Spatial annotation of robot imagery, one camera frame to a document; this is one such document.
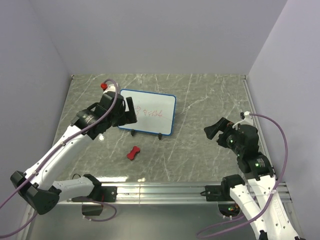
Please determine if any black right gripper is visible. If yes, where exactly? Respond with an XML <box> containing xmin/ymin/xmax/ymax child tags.
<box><xmin>203</xmin><ymin>116</ymin><xmax>243</xmax><ymax>155</ymax></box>

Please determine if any blue framed whiteboard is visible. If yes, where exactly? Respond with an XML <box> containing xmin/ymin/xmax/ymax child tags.
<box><xmin>119</xmin><ymin>88</ymin><xmax>177</xmax><ymax>136</ymax></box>

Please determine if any red bone-shaped eraser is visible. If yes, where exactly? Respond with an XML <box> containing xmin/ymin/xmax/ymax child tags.
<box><xmin>126</xmin><ymin>146</ymin><xmax>141</xmax><ymax>161</ymax></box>

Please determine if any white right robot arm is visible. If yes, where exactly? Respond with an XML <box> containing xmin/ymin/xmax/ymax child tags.
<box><xmin>204</xmin><ymin>111</ymin><xmax>301</xmax><ymax>240</ymax></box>

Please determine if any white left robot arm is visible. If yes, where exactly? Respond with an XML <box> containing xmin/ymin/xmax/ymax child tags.
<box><xmin>10</xmin><ymin>91</ymin><xmax>137</xmax><ymax>215</ymax></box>

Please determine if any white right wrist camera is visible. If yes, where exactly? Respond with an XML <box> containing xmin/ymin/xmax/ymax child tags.
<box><xmin>232</xmin><ymin>111</ymin><xmax>254</xmax><ymax>129</ymax></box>

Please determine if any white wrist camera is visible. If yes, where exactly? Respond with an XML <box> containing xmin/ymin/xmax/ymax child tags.
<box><xmin>100</xmin><ymin>82</ymin><xmax>119</xmax><ymax>94</ymax></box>
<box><xmin>232</xmin><ymin>111</ymin><xmax>254</xmax><ymax>129</ymax></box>

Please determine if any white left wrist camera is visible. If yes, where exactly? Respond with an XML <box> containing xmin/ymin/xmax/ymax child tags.
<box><xmin>100</xmin><ymin>82</ymin><xmax>119</xmax><ymax>94</ymax></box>

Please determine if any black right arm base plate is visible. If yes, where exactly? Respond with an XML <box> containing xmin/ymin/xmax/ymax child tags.
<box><xmin>200</xmin><ymin>185</ymin><xmax>233</xmax><ymax>202</ymax></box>

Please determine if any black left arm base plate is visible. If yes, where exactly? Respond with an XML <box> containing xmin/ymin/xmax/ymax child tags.
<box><xmin>71</xmin><ymin>186</ymin><xmax>118</xmax><ymax>203</ymax></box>

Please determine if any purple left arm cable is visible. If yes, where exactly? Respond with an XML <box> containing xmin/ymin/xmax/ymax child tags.
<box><xmin>0</xmin><ymin>78</ymin><xmax>121</xmax><ymax>238</ymax></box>

